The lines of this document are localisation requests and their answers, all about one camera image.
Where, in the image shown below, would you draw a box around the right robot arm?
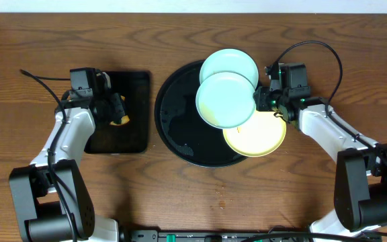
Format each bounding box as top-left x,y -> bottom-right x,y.
253,87 -> 387,241

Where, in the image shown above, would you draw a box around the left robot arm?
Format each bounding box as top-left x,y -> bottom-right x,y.
9,91 -> 124,241

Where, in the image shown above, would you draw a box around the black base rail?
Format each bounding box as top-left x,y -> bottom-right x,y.
119,227 -> 382,242

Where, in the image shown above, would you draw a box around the yellow plate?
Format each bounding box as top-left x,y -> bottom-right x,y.
223,111 -> 286,157

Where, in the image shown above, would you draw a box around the light blue plate front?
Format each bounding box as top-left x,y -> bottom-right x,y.
196,72 -> 255,129

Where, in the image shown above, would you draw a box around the light blue plate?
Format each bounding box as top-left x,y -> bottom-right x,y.
196,72 -> 255,129
200,48 -> 259,89

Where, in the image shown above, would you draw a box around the black round tray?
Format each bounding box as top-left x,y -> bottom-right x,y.
155,60 -> 245,167

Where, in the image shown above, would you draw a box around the black rectangular tray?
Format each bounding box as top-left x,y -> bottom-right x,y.
85,71 -> 151,154

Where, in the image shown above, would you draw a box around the green yellow sponge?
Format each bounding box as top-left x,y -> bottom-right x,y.
110,95 -> 130,126

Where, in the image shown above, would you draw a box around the light blue plate top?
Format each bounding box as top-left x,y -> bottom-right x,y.
200,48 -> 259,89

